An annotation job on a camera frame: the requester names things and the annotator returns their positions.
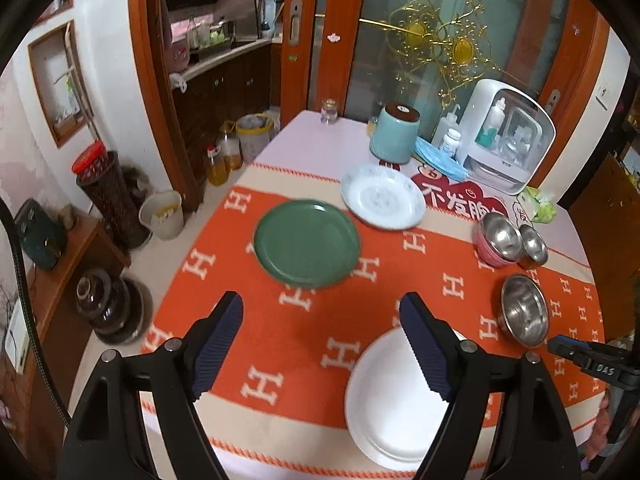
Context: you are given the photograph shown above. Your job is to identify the yellow oil bottle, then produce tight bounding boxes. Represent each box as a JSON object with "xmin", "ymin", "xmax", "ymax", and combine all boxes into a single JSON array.
[{"xmin": 206, "ymin": 146, "xmax": 229, "ymax": 186}]

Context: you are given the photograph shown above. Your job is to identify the white medicine bottle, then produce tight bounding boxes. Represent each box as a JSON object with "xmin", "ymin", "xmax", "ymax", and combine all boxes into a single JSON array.
[{"xmin": 439, "ymin": 128, "xmax": 461, "ymax": 158}]

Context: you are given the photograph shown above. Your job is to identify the white speckled plate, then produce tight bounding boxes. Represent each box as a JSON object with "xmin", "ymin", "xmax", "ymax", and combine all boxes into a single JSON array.
[{"xmin": 340, "ymin": 164, "xmax": 426, "ymax": 231}]

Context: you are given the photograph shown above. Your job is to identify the green round plate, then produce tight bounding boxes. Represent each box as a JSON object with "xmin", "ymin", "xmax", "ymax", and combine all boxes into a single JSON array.
[{"xmin": 253, "ymin": 200, "xmax": 361, "ymax": 289}]

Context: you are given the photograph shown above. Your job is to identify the light blue canister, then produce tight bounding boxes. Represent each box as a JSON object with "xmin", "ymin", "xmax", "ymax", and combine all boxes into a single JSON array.
[{"xmin": 370, "ymin": 101, "xmax": 420, "ymax": 165}]

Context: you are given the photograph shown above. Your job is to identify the green tissue pack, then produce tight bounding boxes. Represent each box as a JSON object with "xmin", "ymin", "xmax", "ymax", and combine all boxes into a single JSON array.
[{"xmin": 518, "ymin": 186, "xmax": 556, "ymax": 224}]

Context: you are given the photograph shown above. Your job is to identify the black cable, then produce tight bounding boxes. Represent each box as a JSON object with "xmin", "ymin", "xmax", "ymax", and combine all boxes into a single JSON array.
[{"xmin": 0, "ymin": 198, "xmax": 73, "ymax": 428}]

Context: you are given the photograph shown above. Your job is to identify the large steel bowl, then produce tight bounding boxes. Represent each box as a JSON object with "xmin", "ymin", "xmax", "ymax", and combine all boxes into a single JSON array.
[{"xmin": 498, "ymin": 274, "xmax": 549, "ymax": 349}]

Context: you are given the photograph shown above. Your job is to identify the small copper steel bowl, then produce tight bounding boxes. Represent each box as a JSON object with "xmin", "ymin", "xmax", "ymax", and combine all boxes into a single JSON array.
[{"xmin": 518, "ymin": 224, "xmax": 549, "ymax": 270}]

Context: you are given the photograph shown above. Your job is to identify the small glass jar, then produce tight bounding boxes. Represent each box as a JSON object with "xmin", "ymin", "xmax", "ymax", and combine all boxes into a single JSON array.
[{"xmin": 320, "ymin": 99, "xmax": 338, "ymax": 125}]

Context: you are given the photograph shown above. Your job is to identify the black clay pot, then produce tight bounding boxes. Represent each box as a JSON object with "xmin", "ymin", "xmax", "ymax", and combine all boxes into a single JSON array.
[{"xmin": 75, "ymin": 268, "xmax": 149, "ymax": 346}]

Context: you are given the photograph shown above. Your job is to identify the plain white plate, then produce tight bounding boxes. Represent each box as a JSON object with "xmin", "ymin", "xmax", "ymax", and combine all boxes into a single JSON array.
[{"xmin": 344, "ymin": 327, "xmax": 449, "ymax": 471}]

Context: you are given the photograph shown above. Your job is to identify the red white printed mat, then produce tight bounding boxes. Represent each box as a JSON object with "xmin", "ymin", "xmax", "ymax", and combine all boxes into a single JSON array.
[{"xmin": 373, "ymin": 158, "xmax": 532, "ymax": 226}]

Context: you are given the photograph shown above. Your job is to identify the blue face masks pack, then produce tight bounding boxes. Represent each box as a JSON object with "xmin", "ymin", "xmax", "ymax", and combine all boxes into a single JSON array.
[{"xmin": 413, "ymin": 136, "xmax": 469, "ymax": 182}]

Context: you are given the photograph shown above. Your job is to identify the white countertop sterilizer appliance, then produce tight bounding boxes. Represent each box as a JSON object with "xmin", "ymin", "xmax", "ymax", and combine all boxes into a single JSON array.
[{"xmin": 456, "ymin": 78, "xmax": 556, "ymax": 196}]

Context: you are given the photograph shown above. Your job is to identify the white plastic bucket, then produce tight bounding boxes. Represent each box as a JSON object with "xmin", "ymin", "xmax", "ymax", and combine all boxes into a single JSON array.
[{"xmin": 139, "ymin": 190, "xmax": 184, "ymax": 240}]

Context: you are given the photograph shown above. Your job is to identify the clear bin with yellow bag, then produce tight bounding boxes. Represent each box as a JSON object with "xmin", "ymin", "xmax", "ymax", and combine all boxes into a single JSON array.
[{"xmin": 235, "ymin": 113, "xmax": 274, "ymax": 164}]

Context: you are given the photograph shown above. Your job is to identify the pink steel bowl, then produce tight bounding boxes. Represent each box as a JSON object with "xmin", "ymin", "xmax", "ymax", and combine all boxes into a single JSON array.
[{"xmin": 472, "ymin": 212, "xmax": 524, "ymax": 268}]

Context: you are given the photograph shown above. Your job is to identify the dark woven basket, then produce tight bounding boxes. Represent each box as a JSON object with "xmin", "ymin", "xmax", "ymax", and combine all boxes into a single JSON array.
[{"xmin": 70, "ymin": 140, "xmax": 150, "ymax": 250}]

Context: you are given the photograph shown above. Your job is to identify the orange H pattern blanket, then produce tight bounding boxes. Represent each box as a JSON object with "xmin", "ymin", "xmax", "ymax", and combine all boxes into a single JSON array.
[{"xmin": 140, "ymin": 161, "xmax": 608, "ymax": 477}]

